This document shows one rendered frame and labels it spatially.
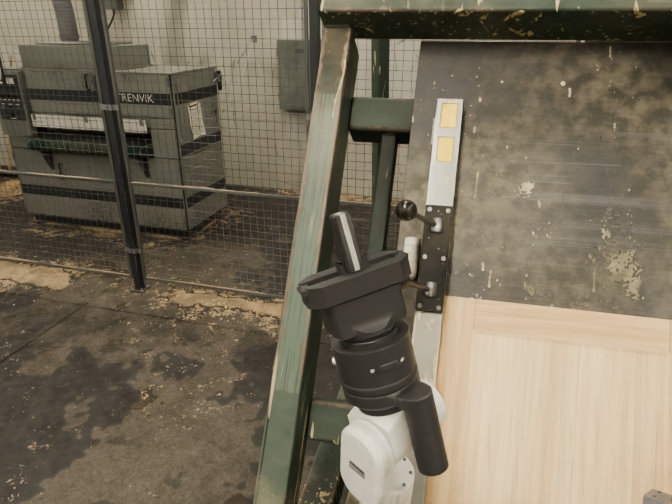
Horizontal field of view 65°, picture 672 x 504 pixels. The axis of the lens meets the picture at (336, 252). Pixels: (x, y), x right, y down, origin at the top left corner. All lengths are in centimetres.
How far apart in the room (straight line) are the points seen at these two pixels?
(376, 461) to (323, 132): 69
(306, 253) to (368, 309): 48
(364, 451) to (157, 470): 211
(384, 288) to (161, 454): 226
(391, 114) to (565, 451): 73
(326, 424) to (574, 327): 49
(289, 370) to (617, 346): 58
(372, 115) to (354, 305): 70
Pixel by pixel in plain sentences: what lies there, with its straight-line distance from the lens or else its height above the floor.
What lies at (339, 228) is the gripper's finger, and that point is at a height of 163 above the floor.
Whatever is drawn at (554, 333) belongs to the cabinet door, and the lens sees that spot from 103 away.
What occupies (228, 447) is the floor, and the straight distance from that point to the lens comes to 270.
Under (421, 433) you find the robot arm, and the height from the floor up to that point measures 143.
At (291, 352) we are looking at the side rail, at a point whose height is 126.
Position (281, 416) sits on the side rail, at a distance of 102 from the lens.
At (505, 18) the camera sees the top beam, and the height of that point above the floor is 183.
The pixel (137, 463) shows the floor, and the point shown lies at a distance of 273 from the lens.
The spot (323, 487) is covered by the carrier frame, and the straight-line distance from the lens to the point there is 141.
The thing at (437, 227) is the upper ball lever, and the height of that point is 148.
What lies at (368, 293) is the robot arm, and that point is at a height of 157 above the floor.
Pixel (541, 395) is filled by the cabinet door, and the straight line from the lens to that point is 103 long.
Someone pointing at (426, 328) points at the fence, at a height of 132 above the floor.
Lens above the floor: 183
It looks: 23 degrees down
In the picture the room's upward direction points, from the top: straight up
